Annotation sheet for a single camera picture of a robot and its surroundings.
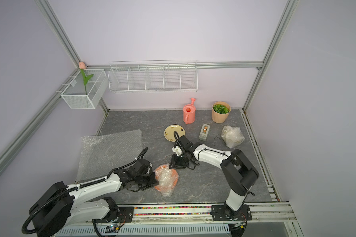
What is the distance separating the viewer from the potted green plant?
1058 mm

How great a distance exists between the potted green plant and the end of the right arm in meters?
0.42

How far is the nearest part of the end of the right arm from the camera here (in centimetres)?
66
